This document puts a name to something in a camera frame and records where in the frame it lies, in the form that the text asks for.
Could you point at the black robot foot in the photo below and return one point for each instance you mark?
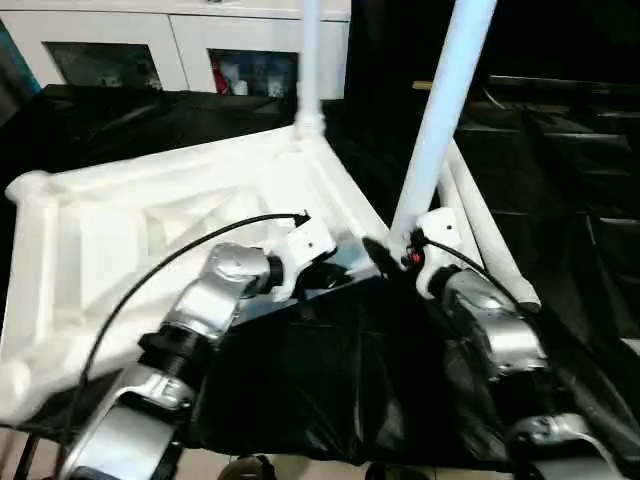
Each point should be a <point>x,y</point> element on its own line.
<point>250,468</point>
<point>385,472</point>

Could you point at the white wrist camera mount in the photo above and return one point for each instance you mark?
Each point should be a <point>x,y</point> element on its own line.
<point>440,230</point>
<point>305,245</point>

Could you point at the black left robot foot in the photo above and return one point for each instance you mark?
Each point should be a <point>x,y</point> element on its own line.
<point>250,468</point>

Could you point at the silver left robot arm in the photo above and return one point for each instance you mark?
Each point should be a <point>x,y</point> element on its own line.
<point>220,290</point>

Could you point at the red bottle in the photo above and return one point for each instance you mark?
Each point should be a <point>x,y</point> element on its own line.
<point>220,80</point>

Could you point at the white plastic table leg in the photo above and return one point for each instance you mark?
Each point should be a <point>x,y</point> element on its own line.
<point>312,65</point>
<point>457,205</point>
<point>440,115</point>
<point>485,220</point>

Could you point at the small white jar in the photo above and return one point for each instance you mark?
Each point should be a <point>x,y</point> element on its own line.
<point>274,90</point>
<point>240,87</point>

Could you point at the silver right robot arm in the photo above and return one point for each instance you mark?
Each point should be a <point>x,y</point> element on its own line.
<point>500,325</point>

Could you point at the small tan label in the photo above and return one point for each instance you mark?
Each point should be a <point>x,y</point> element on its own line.
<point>422,85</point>

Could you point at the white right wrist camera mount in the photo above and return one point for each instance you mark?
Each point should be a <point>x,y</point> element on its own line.
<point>440,230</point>

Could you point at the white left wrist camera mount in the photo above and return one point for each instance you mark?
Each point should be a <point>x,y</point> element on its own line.
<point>305,245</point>

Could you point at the black metal stand frame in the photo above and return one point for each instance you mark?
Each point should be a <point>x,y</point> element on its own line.
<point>25,452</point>

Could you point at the black right robot foot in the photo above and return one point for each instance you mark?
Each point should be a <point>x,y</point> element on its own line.
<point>385,472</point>

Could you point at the white plastic table top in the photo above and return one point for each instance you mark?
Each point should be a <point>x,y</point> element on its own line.
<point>150,225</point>

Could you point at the black mat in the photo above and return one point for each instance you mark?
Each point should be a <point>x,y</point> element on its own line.
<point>325,375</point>

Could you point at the white cabinet with glass doors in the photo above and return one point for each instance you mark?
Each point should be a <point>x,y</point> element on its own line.
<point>175,30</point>

